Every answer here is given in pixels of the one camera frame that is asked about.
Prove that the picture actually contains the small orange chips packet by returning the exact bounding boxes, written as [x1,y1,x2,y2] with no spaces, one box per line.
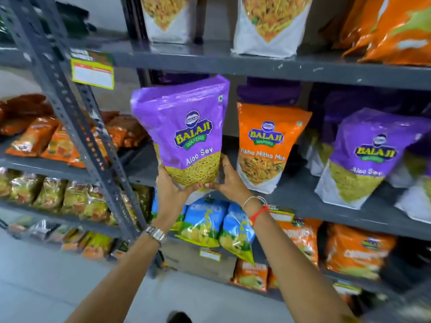
[233,258,269,292]

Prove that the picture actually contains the white thread bracelet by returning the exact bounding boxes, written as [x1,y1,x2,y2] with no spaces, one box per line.
[242,196,267,209]

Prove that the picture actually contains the pile of orange snack packs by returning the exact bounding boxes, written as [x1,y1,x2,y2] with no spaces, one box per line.
[0,94,149,169]

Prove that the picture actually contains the pile of glossy orange bags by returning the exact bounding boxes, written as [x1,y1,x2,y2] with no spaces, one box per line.
[332,0,431,66]

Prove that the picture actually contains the yellow shelf price label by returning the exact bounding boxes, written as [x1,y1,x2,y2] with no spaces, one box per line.
[70,50,115,91]

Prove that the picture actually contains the person's right forearm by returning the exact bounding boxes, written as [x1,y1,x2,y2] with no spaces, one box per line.
[243,200,359,323]

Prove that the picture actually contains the silver wristwatch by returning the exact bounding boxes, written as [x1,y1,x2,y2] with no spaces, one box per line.
[144,225,167,245]

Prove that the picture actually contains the person's left forearm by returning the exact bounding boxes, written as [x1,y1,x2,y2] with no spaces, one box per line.
[65,229,166,323]

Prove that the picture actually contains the grey metal shelf rack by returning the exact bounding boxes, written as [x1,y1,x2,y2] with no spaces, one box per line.
[0,0,159,263]
[69,0,431,323]

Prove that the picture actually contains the purple snack packet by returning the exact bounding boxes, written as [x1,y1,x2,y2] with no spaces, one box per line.
[130,75,231,196]
[314,108,431,210]

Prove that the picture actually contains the dark green packets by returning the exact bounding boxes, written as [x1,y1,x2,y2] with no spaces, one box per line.
[0,1,97,42]

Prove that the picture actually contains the person's right hand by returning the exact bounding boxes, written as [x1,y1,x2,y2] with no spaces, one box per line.
[205,154,259,207]

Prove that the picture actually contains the orange snack packet white base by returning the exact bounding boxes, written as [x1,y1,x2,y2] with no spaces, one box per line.
[236,102,313,195]

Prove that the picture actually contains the pile of purple packets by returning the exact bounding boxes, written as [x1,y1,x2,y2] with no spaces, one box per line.
[236,76,431,224]

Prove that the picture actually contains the brown cardboard box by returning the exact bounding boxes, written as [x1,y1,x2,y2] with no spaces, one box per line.
[161,231,238,284]

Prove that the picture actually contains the row of small mixed snack packs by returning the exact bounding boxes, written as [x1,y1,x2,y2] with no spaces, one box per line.
[6,214,130,261]

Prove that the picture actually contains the blue snack packet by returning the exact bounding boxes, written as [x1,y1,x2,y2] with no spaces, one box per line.
[175,198,230,249]
[218,202,257,265]
[151,188,188,232]

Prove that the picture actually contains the person's left hand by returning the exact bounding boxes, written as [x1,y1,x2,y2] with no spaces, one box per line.
[150,164,204,232]

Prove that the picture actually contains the person's dark shoe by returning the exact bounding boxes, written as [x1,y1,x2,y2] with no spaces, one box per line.
[166,311,193,323]

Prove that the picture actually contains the row of clear yellow snack packs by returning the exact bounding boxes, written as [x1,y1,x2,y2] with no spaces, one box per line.
[0,167,152,226]

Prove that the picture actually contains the white packet of yellow snack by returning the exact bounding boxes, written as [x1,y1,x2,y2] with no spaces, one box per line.
[232,0,314,59]
[139,0,198,44]

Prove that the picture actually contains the red thread bracelet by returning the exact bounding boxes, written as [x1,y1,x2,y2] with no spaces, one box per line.
[248,205,270,227]

